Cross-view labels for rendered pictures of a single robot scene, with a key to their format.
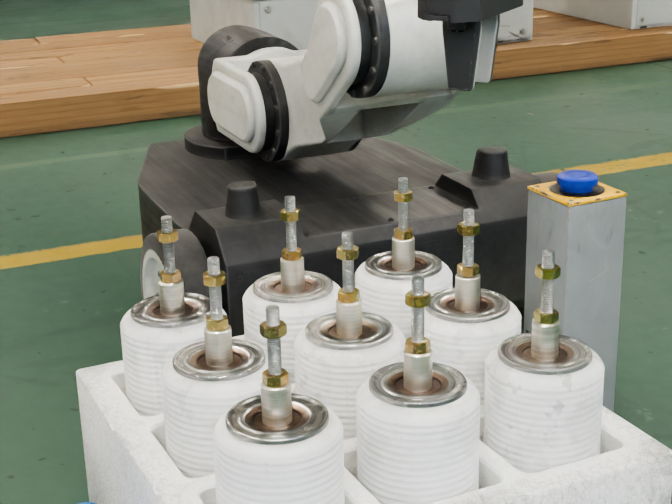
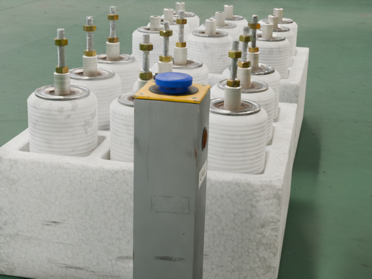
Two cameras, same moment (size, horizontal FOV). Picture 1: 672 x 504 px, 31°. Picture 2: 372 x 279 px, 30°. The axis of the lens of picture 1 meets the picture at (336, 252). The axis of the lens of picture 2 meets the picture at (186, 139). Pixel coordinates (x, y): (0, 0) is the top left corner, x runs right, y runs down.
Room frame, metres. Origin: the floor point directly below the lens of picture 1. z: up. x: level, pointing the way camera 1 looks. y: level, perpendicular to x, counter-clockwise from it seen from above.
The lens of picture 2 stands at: (1.58, -0.81, 0.50)
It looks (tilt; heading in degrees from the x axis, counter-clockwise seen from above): 19 degrees down; 126
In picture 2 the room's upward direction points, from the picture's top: 2 degrees clockwise
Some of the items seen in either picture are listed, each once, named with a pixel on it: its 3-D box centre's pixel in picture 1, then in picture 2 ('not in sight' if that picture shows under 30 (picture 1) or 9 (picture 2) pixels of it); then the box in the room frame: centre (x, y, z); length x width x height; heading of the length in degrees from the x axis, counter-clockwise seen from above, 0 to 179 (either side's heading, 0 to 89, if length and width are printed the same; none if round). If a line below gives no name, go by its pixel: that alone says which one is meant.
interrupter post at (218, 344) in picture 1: (218, 346); (180, 56); (0.89, 0.10, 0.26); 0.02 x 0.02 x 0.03
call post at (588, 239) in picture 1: (569, 336); (170, 224); (1.14, -0.24, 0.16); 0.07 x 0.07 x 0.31; 25
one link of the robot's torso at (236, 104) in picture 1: (293, 100); not in sight; (1.73, 0.06, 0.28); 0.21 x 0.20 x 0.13; 23
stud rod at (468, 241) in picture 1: (468, 250); (145, 62); (1.00, -0.12, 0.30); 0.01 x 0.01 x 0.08
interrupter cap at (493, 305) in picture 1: (467, 305); (145, 99); (1.00, -0.12, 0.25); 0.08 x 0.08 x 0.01
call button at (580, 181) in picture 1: (577, 184); (173, 84); (1.14, -0.24, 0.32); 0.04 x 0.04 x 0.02
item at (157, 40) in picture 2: not in sight; (154, 72); (0.65, 0.32, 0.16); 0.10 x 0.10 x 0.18
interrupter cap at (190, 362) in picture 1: (219, 360); (180, 63); (0.89, 0.10, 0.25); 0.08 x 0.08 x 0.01
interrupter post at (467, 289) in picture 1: (467, 292); (145, 91); (1.00, -0.12, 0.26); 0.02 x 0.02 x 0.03
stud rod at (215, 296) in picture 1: (215, 302); (181, 33); (0.89, 0.10, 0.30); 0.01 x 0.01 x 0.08
